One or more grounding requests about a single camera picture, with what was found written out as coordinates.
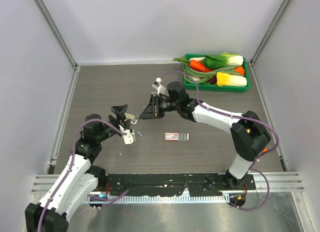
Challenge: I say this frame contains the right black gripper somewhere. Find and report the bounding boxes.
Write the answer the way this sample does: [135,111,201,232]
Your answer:
[139,94,180,121]

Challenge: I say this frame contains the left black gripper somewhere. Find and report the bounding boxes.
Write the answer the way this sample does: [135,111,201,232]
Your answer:
[96,105,131,143]

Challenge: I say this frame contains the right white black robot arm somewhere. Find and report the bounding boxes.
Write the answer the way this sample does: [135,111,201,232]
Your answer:
[139,81,271,190]

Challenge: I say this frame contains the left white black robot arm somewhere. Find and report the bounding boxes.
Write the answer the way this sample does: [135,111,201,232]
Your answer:
[25,104,135,232]

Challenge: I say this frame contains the green long beans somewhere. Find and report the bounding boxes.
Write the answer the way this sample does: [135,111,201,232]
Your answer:
[183,65,241,84]

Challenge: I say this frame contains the yellow napa cabbage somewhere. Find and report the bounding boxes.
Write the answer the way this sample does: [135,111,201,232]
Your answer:
[216,72,248,87]

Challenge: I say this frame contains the white green bok choy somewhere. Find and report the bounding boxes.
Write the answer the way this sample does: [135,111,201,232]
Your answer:
[203,52,244,69]

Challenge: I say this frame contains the small orange carrot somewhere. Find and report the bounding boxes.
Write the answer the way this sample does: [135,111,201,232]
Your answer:
[234,66,246,76]

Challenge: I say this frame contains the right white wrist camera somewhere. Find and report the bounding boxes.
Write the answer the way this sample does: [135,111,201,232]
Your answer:
[152,77,166,95]

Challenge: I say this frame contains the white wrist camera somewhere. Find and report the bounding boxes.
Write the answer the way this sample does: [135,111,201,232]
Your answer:
[119,126,136,145]
[152,77,166,95]

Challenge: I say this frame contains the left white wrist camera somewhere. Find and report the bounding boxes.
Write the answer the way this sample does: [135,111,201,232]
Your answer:
[119,126,136,145]

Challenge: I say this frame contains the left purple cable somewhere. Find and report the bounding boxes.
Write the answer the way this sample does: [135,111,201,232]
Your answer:
[38,118,131,232]

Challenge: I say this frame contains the purple cable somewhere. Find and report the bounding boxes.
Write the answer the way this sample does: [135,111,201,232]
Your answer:
[159,70,280,211]
[38,118,131,232]

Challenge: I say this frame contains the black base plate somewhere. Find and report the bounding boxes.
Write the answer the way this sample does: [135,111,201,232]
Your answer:
[94,173,256,197]

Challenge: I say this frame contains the white slotted cable duct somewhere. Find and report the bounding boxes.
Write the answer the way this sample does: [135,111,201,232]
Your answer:
[84,194,231,204]

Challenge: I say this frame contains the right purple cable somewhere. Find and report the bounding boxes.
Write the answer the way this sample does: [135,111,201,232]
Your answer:
[159,70,280,211]

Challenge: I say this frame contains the aluminium front rail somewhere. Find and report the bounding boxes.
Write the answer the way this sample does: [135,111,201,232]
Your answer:
[31,172,305,195]

